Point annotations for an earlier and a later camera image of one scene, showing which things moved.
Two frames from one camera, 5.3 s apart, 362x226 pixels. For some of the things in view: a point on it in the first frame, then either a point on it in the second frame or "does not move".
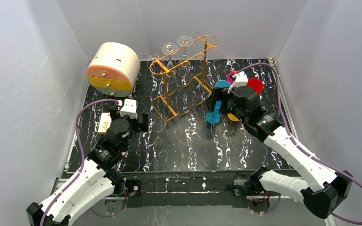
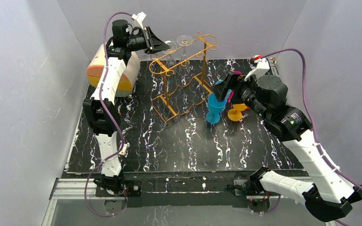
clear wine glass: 170,48 does not move
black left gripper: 135,123 → 149,39
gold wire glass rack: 183,72 does not move
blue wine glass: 213,117 does not move
